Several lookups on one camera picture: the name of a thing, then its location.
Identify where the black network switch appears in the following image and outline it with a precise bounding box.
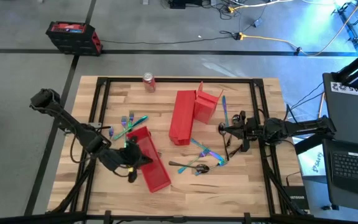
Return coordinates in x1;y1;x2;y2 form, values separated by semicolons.
283;185;310;211

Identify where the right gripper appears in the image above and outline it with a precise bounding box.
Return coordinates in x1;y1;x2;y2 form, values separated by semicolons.
224;110;265;153

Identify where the white printed box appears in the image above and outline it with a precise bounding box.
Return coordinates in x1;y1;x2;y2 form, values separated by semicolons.
296;145;326;179

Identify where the rainbow iridescent knife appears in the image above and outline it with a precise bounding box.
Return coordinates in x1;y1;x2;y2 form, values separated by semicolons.
190;138;227;164

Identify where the grey closed laptop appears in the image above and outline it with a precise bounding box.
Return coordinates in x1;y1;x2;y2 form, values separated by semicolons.
323;72;358;147

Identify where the red plastic bin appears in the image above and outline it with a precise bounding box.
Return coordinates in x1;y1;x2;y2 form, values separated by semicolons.
193;81;224;124
168;90;198;146
126;126;172;194

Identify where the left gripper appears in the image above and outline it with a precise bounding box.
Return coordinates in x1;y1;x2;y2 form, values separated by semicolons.
99;139;154;184

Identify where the thin black floor cable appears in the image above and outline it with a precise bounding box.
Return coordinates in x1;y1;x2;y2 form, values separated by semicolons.
99;35;239;45

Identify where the open laptop with keyboard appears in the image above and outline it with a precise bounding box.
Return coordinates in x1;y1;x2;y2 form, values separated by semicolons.
321;138;358;215

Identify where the yellow extension cord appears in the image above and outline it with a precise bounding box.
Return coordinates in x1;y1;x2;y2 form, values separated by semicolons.
227;0;358;57

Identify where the red soda can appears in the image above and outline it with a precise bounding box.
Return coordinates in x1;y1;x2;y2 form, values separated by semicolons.
142;72;157;93

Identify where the black table frame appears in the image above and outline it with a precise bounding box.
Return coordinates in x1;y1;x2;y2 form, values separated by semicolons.
47;77;312;224

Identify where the red and black toolbox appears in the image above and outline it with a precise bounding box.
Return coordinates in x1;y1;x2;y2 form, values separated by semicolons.
45;21;103;57

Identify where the black floor device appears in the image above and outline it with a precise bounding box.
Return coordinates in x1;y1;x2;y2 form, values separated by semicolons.
168;0;203;9

